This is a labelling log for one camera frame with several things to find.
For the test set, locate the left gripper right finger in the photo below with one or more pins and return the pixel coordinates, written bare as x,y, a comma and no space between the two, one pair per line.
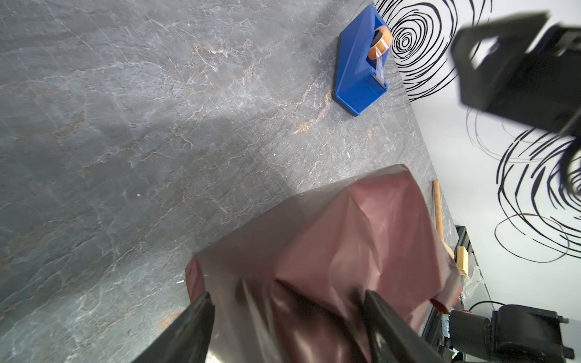
390,337

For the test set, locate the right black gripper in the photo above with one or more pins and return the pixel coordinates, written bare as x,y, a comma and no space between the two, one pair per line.
539,89

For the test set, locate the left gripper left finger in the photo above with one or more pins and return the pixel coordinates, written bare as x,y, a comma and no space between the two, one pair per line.
187,339

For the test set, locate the red wrapping paper sheet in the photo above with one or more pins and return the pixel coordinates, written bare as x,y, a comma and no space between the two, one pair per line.
289,285

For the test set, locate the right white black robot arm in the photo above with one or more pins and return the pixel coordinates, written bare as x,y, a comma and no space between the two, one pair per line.
538,191

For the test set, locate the small wooden block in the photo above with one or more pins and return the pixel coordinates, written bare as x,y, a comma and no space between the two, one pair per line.
462,260

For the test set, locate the wooden mallet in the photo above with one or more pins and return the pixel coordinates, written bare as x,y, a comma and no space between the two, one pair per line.
439,216

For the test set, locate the blue tape dispenser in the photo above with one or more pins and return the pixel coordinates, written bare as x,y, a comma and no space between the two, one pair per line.
363,49

